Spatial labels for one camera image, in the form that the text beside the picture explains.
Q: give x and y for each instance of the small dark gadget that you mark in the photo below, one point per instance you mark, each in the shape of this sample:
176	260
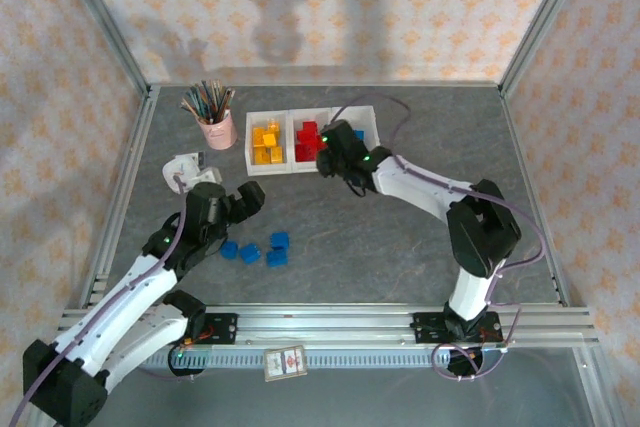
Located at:
201	156

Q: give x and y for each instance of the aluminium frame post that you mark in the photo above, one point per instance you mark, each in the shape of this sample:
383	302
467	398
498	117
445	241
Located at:
545	17
100	17

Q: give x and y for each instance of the blue lego brick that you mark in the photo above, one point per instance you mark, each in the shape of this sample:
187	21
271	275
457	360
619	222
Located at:
230	250
359	135
276	258
280	240
250	252

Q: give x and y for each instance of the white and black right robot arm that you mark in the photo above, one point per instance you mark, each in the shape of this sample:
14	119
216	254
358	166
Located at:
425	187

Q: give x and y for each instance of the long yellow lego brick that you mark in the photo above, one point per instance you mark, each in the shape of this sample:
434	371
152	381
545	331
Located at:
258	136

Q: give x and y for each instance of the playing card box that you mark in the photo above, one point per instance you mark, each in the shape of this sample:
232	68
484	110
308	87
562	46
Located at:
285	363

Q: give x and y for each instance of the pink cup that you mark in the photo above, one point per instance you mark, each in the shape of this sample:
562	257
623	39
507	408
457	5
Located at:
220	137

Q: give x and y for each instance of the white plastic bin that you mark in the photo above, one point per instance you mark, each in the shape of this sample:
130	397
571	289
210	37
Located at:
370	117
267	170
305	168

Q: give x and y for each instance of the aluminium side rail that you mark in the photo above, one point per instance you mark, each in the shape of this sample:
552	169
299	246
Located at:
535	172
122	172

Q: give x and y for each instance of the bundle of coloured sticks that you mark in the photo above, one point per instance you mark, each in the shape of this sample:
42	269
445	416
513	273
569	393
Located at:
207	104

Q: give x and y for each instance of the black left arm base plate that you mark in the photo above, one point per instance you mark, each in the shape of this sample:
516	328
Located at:
225	328

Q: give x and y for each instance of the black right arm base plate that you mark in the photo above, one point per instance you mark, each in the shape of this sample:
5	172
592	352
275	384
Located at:
430	327

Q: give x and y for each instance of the aluminium mounting rail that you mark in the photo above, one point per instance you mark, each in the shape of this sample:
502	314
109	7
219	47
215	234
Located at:
325	324

